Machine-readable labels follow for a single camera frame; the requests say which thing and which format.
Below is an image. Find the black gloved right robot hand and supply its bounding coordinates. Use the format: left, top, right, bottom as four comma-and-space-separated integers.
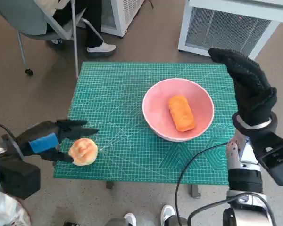
208, 47, 278, 127

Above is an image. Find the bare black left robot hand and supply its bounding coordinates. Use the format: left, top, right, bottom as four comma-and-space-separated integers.
14, 119, 100, 166

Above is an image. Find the round pale bread bun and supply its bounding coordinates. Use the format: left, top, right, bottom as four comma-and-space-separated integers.
68, 137, 100, 167

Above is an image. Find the long orange bread loaf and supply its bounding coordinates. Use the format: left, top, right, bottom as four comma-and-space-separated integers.
168, 95, 196, 133

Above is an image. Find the pink bowl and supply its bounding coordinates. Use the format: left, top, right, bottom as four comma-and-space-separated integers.
141, 79, 215, 142

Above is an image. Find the large white grille cabinet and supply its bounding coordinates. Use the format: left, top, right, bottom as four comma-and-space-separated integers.
178, 0, 283, 60

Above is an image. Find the white plastic bag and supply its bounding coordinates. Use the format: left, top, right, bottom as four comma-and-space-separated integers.
0, 190, 33, 226

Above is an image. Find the green cutting mat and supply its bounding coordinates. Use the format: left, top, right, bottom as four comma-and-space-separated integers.
53, 61, 239, 184

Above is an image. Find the seated person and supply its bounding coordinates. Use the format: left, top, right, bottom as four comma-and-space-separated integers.
34, 0, 117, 58

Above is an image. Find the grey chair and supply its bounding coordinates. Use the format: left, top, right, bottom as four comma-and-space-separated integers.
0, 0, 105, 78

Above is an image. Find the standing person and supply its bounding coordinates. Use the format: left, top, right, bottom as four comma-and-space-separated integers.
63, 204, 189, 226

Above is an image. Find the small white grille cabinet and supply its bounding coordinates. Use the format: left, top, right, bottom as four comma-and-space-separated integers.
100, 0, 146, 38

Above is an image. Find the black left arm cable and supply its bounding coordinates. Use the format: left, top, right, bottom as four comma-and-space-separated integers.
0, 123, 25, 161

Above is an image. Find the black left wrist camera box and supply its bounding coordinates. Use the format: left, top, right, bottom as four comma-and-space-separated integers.
0, 134, 42, 200

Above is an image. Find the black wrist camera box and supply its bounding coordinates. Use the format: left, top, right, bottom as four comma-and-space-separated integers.
250, 130, 283, 187
0, 134, 42, 200

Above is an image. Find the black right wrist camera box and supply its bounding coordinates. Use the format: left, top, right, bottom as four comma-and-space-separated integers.
250, 130, 283, 187

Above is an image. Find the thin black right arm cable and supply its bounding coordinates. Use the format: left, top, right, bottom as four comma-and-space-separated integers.
174, 141, 230, 226

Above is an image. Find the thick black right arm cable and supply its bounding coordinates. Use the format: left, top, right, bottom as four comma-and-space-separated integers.
188, 192, 277, 226

